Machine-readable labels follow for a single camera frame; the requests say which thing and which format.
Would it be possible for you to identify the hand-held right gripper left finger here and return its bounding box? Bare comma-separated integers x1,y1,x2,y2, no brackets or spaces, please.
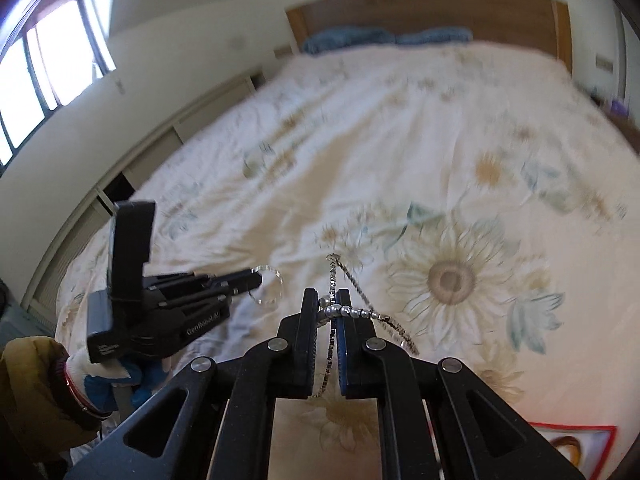
65,287,321,480

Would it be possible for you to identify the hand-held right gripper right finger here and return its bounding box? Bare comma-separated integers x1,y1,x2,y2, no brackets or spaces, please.
334,287,586,480

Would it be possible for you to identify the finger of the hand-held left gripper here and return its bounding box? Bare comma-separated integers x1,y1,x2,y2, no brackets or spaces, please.
144,268,263,292
164,281,262,317

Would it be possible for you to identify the silver chain necklace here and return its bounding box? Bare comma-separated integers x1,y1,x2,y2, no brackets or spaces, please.
310,254,421,401

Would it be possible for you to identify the thin silver hoop bracelet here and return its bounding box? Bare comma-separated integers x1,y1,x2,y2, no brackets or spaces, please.
248,264,285,307

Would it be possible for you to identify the amber bangle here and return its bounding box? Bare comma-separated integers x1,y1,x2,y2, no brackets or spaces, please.
550,435,583,463

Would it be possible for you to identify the red cardboard box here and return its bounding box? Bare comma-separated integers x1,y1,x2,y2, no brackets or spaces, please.
530,422,618,480

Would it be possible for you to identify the person's left forearm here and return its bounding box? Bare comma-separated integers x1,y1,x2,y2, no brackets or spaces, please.
0,337,116,466

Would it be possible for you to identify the person's left hand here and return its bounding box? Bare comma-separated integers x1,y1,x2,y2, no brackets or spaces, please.
67,347,167,413

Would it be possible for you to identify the grey ribbed object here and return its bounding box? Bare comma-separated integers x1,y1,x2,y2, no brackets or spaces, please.
0,280,56,343

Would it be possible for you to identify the low white slatted cabinet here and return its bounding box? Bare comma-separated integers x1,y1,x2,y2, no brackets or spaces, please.
25,72,266,321

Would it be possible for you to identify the bed with floral duvet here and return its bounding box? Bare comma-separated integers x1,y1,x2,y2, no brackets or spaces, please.
52,40,640,480

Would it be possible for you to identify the window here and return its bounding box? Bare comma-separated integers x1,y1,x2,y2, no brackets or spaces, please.
0,0,118,166

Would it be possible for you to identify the large blue pillow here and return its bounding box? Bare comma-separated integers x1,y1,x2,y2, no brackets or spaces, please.
302,27,393,56

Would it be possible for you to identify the small blue pillow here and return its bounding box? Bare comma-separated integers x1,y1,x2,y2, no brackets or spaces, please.
395,27,473,46

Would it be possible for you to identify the wooden nightstand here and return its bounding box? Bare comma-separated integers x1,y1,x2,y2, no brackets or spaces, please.
590,90,640,153

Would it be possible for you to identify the wooden headboard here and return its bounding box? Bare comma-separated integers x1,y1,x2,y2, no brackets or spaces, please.
285,0,573,73

